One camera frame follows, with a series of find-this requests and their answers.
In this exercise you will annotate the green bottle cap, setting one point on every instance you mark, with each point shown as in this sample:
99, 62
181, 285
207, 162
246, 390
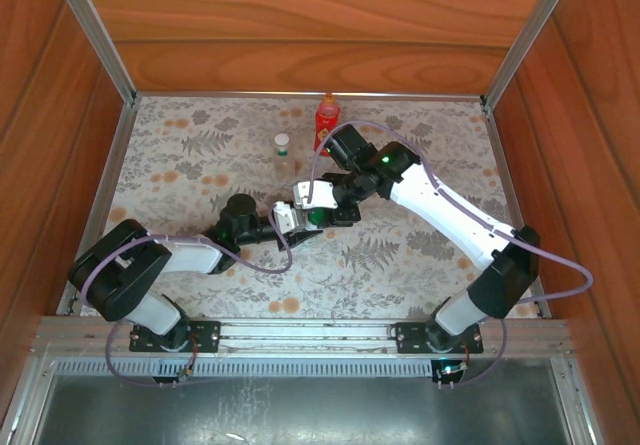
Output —
315, 216

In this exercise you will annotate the clear bottle with red label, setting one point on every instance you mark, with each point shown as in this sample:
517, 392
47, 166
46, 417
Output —
327, 115

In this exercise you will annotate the small white bottle cap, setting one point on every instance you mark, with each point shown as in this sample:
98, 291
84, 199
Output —
281, 140

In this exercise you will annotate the gold ribbed bottle cap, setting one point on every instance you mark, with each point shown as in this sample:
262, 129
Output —
329, 98

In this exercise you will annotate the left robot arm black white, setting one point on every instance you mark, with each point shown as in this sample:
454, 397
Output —
190, 257

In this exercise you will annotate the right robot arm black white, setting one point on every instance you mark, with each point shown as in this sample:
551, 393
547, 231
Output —
450, 205

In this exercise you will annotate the floral patterned tablecloth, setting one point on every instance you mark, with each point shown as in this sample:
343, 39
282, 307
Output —
225, 140

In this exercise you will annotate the grey metal sheet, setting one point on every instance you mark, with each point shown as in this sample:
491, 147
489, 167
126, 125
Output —
300, 415

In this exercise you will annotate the small black connector board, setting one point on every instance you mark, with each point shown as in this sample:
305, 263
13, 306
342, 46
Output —
172, 379

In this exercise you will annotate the small board with green light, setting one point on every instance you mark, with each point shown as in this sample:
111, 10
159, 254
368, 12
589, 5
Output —
450, 370

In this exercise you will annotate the aluminium mounting rail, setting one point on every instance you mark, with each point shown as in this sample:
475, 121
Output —
300, 332

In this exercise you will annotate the aluminium table edge rail long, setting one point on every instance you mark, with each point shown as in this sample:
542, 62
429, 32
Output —
225, 95

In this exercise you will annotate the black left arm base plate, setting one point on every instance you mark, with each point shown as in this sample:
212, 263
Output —
205, 335

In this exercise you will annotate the aluminium right table edge rail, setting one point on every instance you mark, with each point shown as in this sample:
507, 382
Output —
515, 215

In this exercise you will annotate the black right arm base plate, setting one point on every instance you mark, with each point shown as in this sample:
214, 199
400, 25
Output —
410, 337

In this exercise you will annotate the aluminium left table edge rail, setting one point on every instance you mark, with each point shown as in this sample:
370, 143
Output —
100, 205

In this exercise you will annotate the aluminium right frame post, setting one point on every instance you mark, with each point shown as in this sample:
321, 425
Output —
530, 35

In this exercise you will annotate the aluminium frame post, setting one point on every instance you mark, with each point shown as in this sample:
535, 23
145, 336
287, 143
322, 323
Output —
95, 35
530, 35

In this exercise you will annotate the aluminium left frame post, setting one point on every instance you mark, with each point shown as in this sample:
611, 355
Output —
95, 35

